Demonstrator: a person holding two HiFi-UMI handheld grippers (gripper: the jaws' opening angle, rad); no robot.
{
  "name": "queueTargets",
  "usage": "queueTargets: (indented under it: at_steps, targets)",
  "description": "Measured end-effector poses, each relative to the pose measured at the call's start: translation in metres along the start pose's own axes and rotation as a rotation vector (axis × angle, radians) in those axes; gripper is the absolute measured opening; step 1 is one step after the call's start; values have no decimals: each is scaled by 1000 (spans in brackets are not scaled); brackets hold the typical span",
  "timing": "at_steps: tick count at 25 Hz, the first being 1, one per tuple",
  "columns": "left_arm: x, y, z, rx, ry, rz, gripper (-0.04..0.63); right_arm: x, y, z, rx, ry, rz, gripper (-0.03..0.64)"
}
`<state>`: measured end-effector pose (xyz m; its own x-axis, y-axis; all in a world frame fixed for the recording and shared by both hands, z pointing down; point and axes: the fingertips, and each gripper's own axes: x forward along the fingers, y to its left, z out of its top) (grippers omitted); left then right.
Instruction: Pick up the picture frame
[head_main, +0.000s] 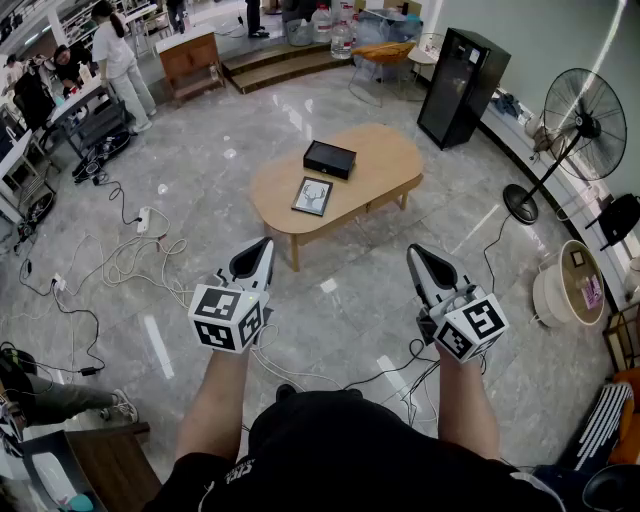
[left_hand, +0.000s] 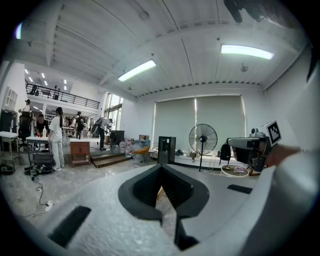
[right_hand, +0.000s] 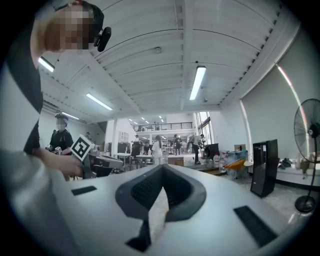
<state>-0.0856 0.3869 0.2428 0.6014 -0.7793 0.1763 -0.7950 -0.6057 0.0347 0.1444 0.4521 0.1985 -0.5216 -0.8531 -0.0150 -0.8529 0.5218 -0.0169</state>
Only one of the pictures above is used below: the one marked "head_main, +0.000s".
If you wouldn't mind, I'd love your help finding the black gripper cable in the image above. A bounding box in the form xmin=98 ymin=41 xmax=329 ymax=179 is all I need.
xmin=344 ymin=338 xmax=489 ymax=431

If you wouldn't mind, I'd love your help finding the black white striped cloth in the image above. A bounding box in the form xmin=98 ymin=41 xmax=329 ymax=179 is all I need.
xmin=574 ymin=382 xmax=634 ymax=471

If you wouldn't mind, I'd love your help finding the black wheeled base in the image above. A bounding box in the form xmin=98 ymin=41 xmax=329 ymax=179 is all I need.
xmin=72 ymin=129 xmax=132 ymax=184

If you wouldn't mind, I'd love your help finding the black box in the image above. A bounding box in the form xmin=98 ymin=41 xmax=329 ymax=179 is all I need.
xmin=302 ymin=140 xmax=358 ymax=181

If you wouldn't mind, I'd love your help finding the wooden cabinet with white top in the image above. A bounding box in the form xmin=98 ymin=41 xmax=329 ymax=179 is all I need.
xmin=155 ymin=27 xmax=227 ymax=109

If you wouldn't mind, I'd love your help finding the person's right forearm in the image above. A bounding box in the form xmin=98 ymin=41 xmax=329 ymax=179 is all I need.
xmin=436 ymin=349 xmax=502 ymax=461

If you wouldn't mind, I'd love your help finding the black fan cable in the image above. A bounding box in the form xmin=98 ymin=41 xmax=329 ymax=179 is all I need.
xmin=482 ymin=212 xmax=516 ymax=301

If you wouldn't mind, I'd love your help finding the black standing fan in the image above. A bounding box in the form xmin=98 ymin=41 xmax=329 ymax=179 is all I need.
xmin=502 ymin=67 xmax=629 ymax=226

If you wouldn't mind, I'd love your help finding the grey basket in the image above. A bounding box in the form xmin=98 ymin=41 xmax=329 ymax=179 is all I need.
xmin=285 ymin=18 xmax=315 ymax=47

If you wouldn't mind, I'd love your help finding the metal wire rack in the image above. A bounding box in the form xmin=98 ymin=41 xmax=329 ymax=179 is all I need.
xmin=602 ymin=302 xmax=640 ymax=371

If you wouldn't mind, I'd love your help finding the person's black shirt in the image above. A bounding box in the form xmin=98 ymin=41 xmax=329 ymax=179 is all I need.
xmin=143 ymin=387 xmax=569 ymax=512

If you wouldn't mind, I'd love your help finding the beige bag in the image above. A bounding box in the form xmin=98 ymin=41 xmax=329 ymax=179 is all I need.
xmin=524 ymin=112 xmax=566 ymax=156

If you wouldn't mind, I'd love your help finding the black round stool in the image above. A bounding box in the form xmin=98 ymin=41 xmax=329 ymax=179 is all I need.
xmin=582 ymin=464 xmax=640 ymax=512

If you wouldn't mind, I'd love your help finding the deer picture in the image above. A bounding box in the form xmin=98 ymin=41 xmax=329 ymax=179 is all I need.
xmin=291 ymin=176 xmax=334 ymax=218

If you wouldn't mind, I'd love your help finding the grey desk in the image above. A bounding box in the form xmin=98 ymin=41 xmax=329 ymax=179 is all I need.
xmin=47 ymin=79 xmax=126 ymax=161

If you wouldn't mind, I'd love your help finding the blue cloth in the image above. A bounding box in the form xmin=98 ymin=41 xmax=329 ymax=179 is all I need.
xmin=492 ymin=92 xmax=521 ymax=119

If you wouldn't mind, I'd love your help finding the long black cable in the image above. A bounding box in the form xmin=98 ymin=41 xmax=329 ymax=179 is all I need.
xmin=19 ymin=239 xmax=106 ymax=376

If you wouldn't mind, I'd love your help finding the black bag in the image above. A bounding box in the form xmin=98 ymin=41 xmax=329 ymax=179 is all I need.
xmin=584 ymin=193 xmax=640 ymax=251

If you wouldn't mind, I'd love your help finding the clear plastic bag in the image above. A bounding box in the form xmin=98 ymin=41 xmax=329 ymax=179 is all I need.
xmin=355 ymin=8 xmax=424 ymax=51

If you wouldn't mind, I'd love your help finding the black jacket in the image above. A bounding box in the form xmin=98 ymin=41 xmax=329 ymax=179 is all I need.
xmin=13 ymin=69 xmax=56 ymax=131

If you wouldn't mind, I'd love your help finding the wooden step platform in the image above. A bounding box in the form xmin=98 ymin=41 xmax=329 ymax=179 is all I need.
xmin=221 ymin=42 xmax=361 ymax=95

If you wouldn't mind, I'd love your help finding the black glass-door cabinet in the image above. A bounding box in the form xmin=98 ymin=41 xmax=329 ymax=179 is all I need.
xmin=416 ymin=27 xmax=512 ymax=151

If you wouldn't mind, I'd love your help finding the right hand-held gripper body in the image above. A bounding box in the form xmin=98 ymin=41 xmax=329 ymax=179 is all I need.
xmin=416 ymin=284 xmax=510 ymax=364

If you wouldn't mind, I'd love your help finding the yellow wire chair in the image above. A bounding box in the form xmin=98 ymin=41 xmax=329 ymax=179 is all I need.
xmin=348 ymin=41 xmax=417 ymax=109

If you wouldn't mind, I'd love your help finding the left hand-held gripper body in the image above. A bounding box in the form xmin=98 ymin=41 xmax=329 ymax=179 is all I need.
xmin=187 ymin=272 xmax=275 ymax=356

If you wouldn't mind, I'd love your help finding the short black cable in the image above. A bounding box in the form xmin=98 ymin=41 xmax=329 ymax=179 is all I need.
xmin=92 ymin=172 xmax=144 ymax=226

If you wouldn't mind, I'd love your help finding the dark wooden table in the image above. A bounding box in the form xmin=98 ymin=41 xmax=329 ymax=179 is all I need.
xmin=64 ymin=422 xmax=164 ymax=512

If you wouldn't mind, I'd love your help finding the orange cushion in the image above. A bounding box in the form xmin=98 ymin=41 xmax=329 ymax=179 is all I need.
xmin=607 ymin=369 xmax=640 ymax=466

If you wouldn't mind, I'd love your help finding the tangled white cable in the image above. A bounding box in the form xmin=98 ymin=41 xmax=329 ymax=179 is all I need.
xmin=64 ymin=207 xmax=201 ymax=309

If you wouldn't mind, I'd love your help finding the person's left forearm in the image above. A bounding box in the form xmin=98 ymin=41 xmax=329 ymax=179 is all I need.
xmin=174 ymin=347 xmax=251 ymax=464

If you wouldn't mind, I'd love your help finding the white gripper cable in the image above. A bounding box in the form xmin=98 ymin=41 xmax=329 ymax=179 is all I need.
xmin=249 ymin=323 xmax=346 ymax=392

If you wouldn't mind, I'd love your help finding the wooden coffee table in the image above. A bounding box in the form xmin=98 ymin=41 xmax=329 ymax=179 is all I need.
xmin=248 ymin=123 xmax=425 ymax=273

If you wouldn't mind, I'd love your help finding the small round white table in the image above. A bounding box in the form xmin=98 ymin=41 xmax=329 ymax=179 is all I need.
xmin=407 ymin=32 xmax=446 ymax=101

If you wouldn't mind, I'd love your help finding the metal wire shelf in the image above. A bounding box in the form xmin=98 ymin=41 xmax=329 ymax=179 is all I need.
xmin=17 ymin=164 xmax=59 ymax=226

